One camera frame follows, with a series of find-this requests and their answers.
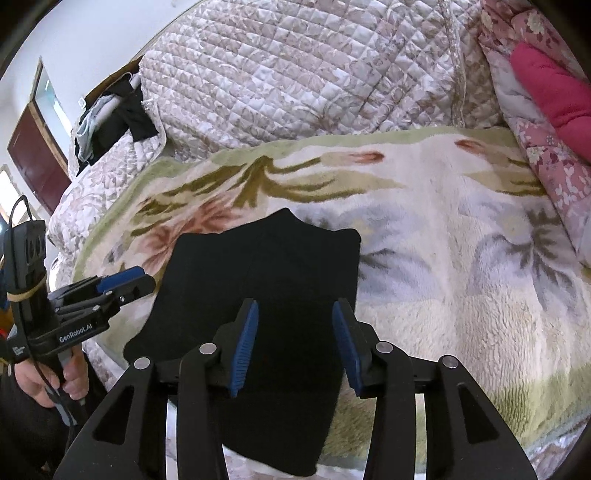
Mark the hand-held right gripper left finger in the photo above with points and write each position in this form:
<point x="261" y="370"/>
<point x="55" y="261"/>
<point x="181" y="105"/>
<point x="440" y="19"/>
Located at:
<point x="242" y="350"/>

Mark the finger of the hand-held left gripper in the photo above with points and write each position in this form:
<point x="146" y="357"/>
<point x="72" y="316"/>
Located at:
<point x="120" y="279"/>
<point x="138" y="288"/>

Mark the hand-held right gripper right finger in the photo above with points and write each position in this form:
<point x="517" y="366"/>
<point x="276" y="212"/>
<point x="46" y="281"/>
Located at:
<point x="348" y="350"/>

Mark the black pants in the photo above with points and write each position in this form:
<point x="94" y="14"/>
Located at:
<point x="286" y="277"/>

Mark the person's left forearm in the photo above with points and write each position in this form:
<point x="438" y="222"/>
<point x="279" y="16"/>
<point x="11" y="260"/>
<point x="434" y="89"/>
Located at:
<point x="27" y="438"/>

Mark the person's left hand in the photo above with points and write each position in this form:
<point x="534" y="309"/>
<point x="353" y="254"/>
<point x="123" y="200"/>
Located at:
<point x="34" y="378"/>

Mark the bright window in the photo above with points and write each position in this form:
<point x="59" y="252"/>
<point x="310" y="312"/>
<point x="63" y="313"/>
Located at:
<point x="9" y="194"/>

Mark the floral fleece blanket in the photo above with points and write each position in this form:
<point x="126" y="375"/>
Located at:
<point x="438" y="254"/>

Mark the dark red wooden door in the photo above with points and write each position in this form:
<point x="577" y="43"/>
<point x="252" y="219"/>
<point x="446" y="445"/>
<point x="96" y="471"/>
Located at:
<point x="37" y="157"/>

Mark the grey garment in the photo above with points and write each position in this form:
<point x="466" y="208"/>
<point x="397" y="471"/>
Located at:
<point x="92" y="129"/>

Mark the black garment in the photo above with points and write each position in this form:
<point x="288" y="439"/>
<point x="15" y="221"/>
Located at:
<point x="134" y="115"/>

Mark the brown wooden board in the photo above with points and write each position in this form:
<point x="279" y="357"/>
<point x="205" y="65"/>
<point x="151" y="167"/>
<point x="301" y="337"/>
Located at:
<point x="113" y="78"/>

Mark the beige quilted bedspread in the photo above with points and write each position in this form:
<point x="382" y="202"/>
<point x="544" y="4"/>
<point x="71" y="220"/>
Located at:
<point x="300" y="69"/>

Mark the pink floral comforter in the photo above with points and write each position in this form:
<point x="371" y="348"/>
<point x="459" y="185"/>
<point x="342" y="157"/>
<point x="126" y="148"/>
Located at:
<point x="545" y="152"/>

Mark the pink fleece cloth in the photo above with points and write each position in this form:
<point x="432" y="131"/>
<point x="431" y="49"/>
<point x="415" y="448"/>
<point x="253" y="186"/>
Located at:
<point x="554" y="92"/>

